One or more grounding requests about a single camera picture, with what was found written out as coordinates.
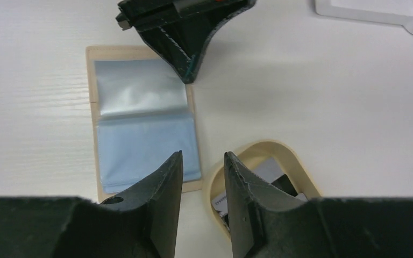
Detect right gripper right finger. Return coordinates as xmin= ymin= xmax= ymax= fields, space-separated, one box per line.
xmin=224 ymin=152 xmax=310 ymax=257

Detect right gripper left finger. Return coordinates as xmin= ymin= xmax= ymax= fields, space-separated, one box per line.
xmin=101 ymin=151 xmax=183 ymax=257

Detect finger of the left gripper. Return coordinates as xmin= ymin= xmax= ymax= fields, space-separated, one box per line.
xmin=116 ymin=0 xmax=256 ymax=84

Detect white card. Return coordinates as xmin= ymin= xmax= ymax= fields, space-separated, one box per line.
xmin=211 ymin=158 xmax=308 ymax=219

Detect beige oval tray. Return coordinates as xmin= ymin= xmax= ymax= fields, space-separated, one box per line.
xmin=202 ymin=139 xmax=322 ymax=244

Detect beige card holder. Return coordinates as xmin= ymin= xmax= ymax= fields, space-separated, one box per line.
xmin=86 ymin=46 xmax=202 ymax=201

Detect black cards in tray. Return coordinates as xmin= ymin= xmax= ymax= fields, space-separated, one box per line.
xmin=272 ymin=174 xmax=298 ymax=197

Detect white pole base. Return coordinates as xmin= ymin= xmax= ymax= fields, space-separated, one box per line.
xmin=314 ymin=0 xmax=413 ymax=35

